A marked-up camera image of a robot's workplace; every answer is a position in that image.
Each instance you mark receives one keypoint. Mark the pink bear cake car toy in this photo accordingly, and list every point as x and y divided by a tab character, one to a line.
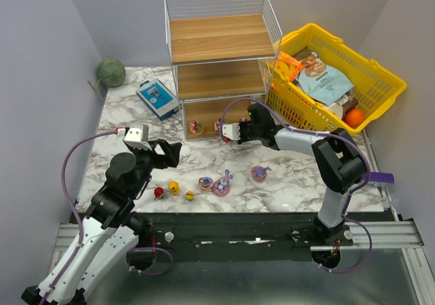
217	126

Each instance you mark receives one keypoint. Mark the yellow duck toy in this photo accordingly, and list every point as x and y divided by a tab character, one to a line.
173	187

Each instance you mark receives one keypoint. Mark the yellow plastic basket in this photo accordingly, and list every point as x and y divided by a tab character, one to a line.
375	88

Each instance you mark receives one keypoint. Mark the purple bunny orange ring toy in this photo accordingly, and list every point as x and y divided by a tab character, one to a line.
205	183

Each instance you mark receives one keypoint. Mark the blue razor box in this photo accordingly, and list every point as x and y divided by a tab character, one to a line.
158	98

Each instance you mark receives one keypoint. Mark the white wire wooden shelf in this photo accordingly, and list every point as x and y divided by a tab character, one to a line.
220	50

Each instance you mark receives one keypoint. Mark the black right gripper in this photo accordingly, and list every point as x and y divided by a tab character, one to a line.
242	132

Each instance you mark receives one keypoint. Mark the orange fruit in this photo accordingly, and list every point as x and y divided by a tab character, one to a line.
354	117

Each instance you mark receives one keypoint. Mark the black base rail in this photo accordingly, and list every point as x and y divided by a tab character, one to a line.
207	237

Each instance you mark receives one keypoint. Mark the purple bunny pink donut toy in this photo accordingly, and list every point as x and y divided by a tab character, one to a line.
221	187

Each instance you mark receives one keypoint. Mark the orange snack packet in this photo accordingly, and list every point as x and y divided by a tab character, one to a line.
288	67

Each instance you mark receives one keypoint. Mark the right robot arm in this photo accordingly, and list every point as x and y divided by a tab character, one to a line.
342	166

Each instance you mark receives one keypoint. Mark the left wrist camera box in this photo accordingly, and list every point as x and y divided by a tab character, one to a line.
137	137

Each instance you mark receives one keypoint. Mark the purple box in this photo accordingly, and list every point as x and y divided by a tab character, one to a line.
377	178

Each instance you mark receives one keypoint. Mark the light blue snack bag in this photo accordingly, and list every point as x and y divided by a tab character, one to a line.
320	81

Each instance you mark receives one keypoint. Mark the purple unicorn pink donut toy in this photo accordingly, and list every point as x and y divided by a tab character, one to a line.
259	173

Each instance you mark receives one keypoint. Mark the small yellow blue toy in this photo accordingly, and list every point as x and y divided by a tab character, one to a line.
189	195

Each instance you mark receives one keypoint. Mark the pink bear strawberry tart toy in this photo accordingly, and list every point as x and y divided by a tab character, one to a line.
196	128

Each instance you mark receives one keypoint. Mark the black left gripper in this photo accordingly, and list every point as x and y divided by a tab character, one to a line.
158	153

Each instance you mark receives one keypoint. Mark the red ball toy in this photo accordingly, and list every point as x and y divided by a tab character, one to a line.
159	193

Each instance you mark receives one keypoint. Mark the green yarn ball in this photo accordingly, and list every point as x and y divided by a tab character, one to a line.
111	72

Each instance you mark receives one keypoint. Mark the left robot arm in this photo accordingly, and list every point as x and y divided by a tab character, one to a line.
109	229

